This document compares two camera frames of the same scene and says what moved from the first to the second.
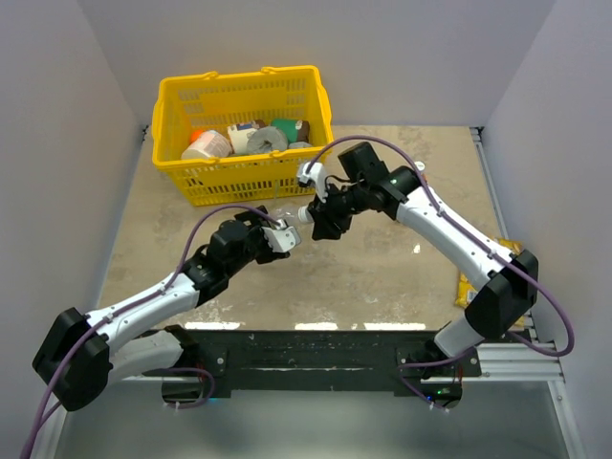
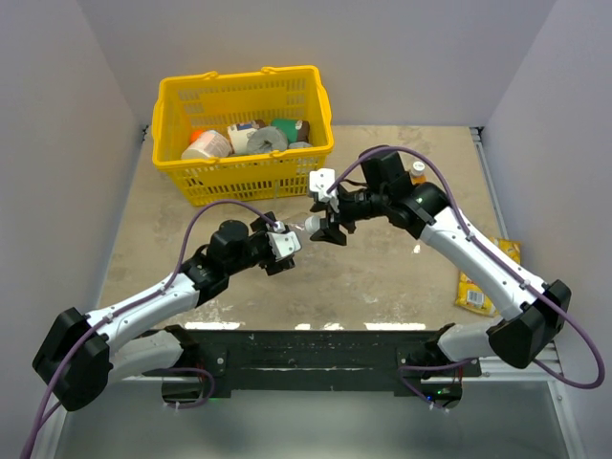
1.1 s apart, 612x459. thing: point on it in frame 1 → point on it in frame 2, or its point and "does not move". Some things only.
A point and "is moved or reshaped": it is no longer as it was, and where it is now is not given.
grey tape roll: x=266 y=139 does not move
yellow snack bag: x=466 y=291 does not move
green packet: x=288 y=125 does not move
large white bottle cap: x=304 y=214 is moved or reshaped
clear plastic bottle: x=283 y=213 → x=295 y=226
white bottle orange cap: x=207 y=143 does not move
